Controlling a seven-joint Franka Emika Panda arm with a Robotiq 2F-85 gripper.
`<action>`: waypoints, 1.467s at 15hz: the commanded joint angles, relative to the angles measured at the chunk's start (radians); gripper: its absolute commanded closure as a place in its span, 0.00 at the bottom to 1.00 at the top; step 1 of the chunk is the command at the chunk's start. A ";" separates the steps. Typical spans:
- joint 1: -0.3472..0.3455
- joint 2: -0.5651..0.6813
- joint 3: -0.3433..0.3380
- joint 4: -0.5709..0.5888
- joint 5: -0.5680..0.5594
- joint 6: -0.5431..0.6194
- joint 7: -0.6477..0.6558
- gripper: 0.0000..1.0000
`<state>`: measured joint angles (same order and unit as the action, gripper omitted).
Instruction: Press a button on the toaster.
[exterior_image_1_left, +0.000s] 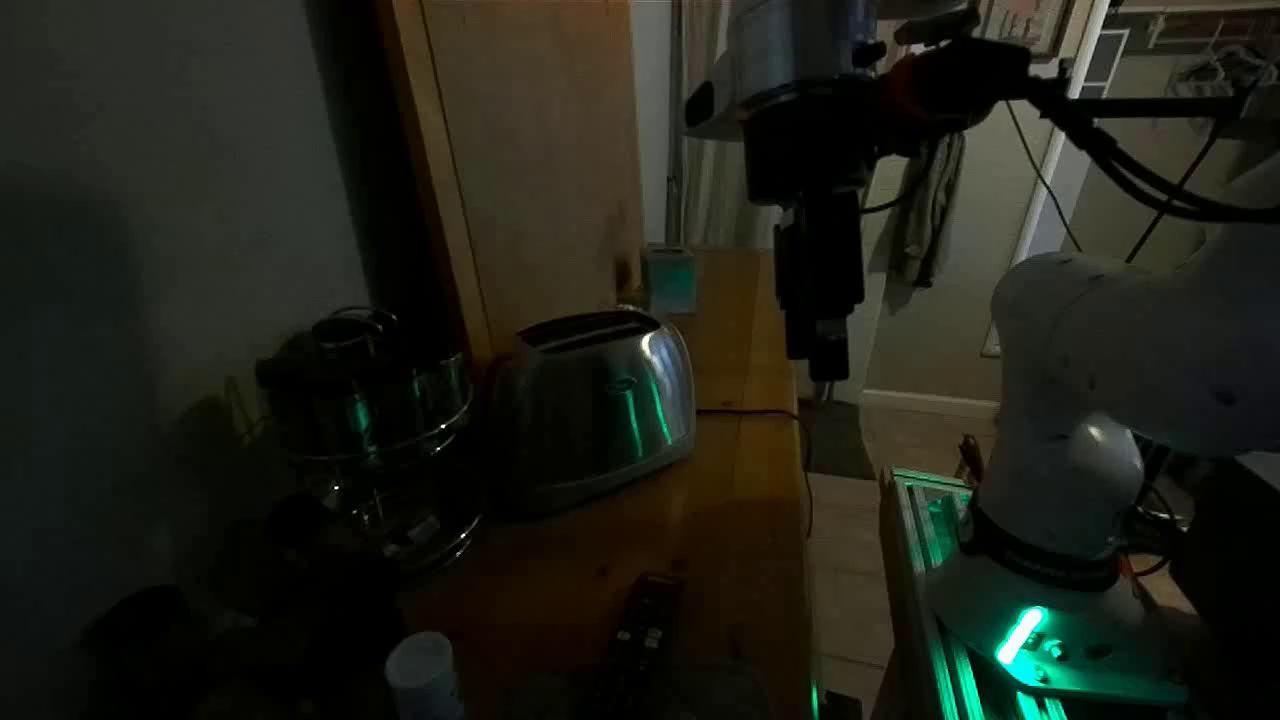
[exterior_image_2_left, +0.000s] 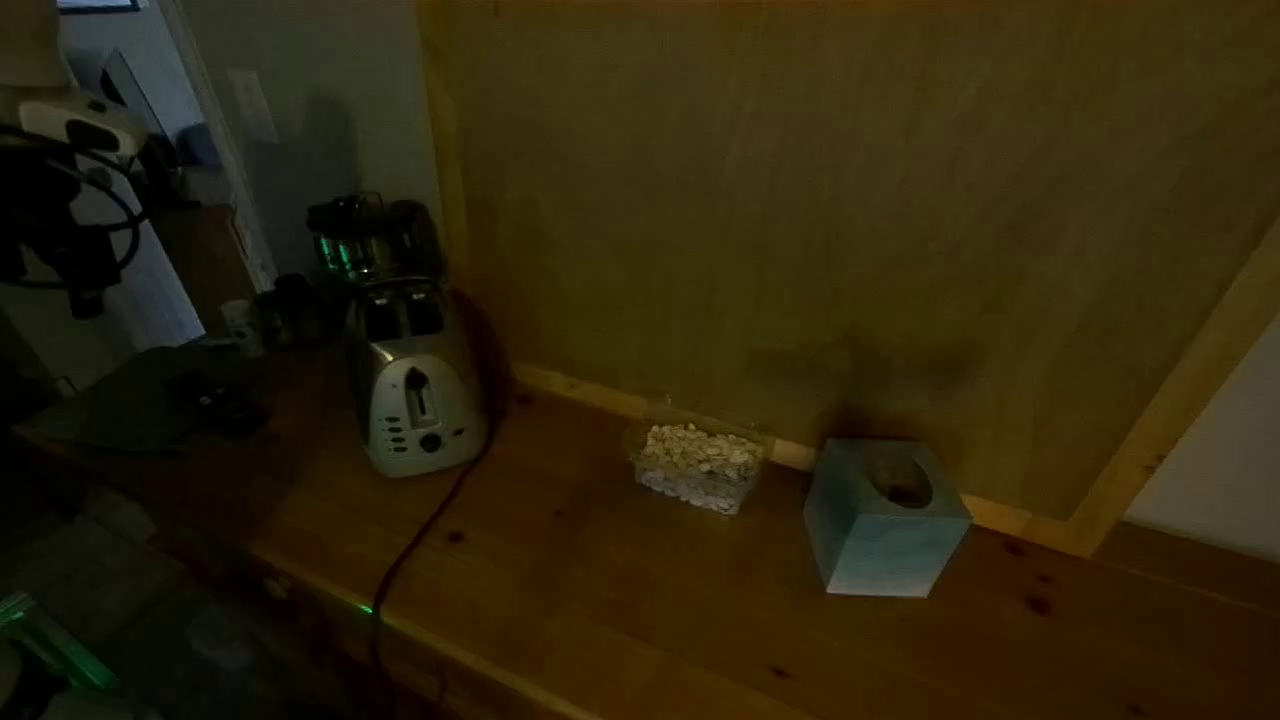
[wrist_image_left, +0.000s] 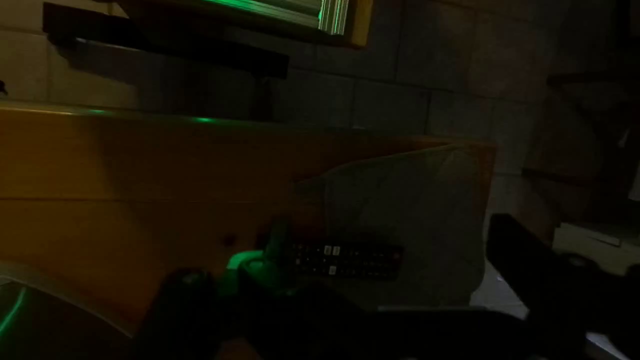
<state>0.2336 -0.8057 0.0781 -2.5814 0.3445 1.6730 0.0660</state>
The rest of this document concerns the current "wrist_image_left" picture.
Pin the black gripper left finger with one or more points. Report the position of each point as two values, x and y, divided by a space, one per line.
179 313

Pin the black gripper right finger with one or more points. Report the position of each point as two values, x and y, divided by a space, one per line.
542 280

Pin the grey translucent plastic sheet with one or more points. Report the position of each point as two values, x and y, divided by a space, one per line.
413 213

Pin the black remote control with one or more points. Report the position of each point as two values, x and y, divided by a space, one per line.
347 261

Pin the black wall shelf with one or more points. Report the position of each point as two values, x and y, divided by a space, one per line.
166 41

